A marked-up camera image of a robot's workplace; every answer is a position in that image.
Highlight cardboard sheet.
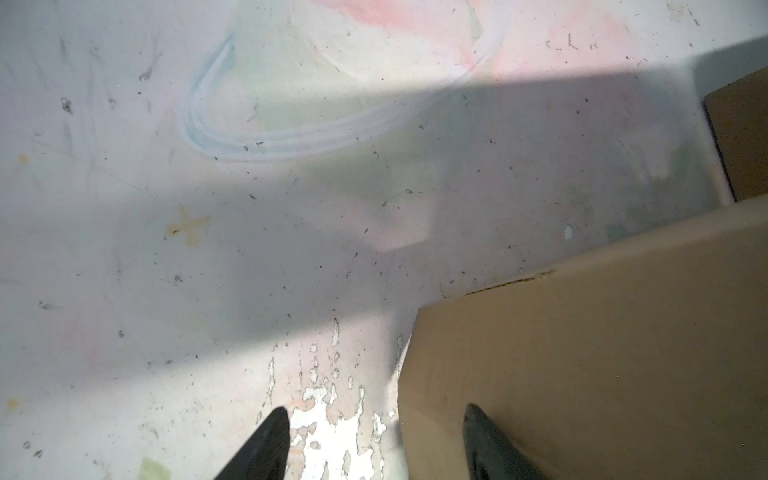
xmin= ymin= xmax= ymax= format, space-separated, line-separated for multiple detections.
xmin=398 ymin=197 xmax=767 ymax=479

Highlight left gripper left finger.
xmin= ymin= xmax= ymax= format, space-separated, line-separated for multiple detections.
xmin=215 ymin=407 xmax=291 ymax=480

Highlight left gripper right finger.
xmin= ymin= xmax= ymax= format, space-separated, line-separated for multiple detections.
xmin=462 ymin=403 xmax=544 ymax=480

